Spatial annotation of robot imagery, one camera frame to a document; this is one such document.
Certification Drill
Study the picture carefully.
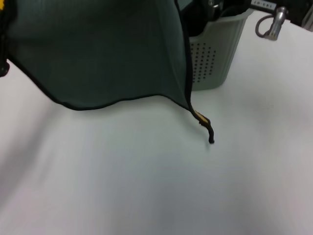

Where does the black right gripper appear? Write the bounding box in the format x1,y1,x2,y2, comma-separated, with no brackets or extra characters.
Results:
202,0,278,21

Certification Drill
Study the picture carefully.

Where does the yellow and green black-edged towel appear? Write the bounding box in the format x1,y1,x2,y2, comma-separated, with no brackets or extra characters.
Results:
0,0,216,145

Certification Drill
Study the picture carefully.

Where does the grey-green perforated storage box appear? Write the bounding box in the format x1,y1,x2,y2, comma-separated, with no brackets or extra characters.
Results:
187,9,250,92

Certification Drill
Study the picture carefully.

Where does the black cloth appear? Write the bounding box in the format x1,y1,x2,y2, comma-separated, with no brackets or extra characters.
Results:
179,0,222,38

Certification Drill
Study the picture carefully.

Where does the right gripper cable with connector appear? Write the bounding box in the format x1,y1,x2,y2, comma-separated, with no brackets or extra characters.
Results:
255,5,291,41

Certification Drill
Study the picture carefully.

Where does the grey aluminium frame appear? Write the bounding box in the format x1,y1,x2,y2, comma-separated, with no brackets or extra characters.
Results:
302,8,313,31

